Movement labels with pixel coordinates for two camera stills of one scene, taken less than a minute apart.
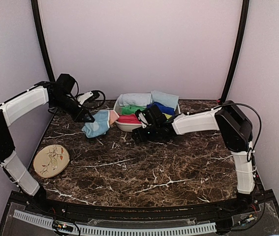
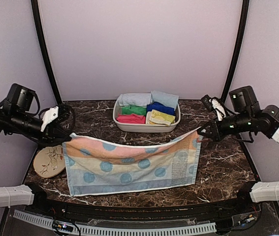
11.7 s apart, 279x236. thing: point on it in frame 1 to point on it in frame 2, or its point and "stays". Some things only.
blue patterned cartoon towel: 100,126 to 94,167
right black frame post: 236,50 stays
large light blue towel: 135,99 stays
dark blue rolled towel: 164,109 stays
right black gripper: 139,135 to 216,134
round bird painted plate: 50,161 stays
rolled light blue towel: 169,100 stays
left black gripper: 78,117 to 52,133
